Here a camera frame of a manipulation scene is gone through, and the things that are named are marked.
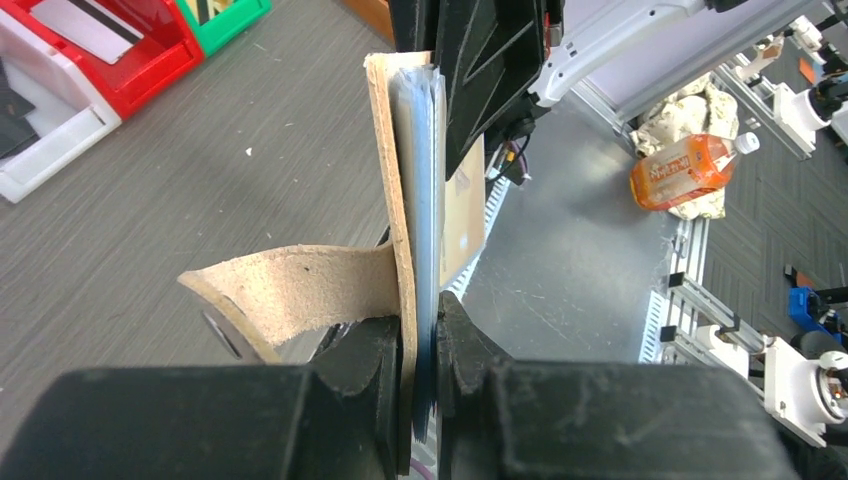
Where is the green plastic bin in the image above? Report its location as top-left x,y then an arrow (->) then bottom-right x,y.
176,0 -> 272,57

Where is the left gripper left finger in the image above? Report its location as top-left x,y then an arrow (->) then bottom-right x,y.
1,317 -> 400,479

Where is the white plastic bin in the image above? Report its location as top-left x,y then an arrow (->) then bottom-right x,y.
1,12 -> 122,203

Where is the red plastic bin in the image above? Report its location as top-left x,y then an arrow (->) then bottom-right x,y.
1,1 -> 205,120

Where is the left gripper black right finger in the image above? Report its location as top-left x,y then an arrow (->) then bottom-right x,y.
436,291 -> 796,479

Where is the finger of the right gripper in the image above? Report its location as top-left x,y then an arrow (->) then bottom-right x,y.
388,0 -> 438,52

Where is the orange drink bottle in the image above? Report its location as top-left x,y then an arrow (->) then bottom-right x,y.
629,132 -> 760,211

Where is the black card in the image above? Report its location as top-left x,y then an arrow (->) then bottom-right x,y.
1,64 -> 40,160

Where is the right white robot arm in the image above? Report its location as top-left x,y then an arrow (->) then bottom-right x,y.
389,1 -> 806,173

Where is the white striped card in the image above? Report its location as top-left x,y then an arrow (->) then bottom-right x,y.
30,0 -> 144,65

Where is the orange compartment tray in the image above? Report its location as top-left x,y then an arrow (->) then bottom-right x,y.
341,0 -> 394,46

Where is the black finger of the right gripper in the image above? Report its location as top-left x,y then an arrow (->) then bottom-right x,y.
434,0 -> 545,179

